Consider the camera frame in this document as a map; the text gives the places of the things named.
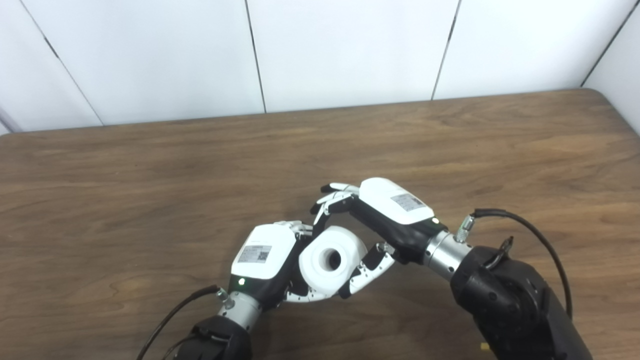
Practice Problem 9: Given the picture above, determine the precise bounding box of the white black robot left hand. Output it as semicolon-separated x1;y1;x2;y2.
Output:
229;220;346;311

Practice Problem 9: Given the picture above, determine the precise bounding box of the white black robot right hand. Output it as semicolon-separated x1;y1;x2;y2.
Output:
310;177;448;300

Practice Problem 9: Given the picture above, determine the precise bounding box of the round white piece with holes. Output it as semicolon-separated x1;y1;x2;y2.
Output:
298;225;368;294

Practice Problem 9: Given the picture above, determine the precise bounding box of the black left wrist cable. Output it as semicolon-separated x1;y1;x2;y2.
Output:
136;285;231;360

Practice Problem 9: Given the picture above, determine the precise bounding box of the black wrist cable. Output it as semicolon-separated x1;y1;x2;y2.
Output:
455;208;573;321
136;285;231;360

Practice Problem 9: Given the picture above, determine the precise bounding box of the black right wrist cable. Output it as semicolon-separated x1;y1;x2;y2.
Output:
455;208;573;321

